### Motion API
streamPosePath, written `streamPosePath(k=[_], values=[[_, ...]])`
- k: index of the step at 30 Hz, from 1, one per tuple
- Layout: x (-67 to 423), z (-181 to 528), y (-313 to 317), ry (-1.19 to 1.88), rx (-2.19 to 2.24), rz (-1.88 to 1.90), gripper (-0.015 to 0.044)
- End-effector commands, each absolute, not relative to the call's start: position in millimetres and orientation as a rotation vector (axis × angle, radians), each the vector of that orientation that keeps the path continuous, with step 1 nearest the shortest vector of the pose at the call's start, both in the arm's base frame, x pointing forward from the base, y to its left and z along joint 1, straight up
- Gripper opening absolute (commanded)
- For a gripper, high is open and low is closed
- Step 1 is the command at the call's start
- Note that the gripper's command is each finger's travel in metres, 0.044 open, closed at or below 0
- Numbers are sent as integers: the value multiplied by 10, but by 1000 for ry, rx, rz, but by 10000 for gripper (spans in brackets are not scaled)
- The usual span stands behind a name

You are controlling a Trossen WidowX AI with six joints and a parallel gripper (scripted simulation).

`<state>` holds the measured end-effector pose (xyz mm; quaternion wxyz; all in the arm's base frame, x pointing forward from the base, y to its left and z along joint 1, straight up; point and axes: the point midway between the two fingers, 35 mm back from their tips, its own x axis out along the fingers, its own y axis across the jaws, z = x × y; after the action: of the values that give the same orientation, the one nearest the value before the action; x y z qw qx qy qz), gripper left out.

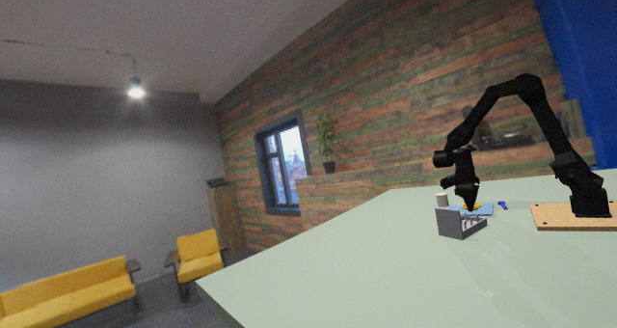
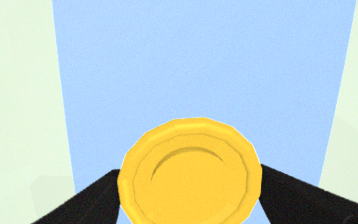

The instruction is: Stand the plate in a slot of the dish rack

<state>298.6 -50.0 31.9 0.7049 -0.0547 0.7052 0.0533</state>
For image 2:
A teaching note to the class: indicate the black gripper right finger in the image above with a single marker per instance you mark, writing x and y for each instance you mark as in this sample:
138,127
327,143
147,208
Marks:
288,200

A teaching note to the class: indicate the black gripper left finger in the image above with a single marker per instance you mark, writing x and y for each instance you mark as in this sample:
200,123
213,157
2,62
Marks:
98,203

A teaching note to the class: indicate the yellow plate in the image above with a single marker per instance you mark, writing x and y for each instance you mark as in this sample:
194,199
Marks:
190,171

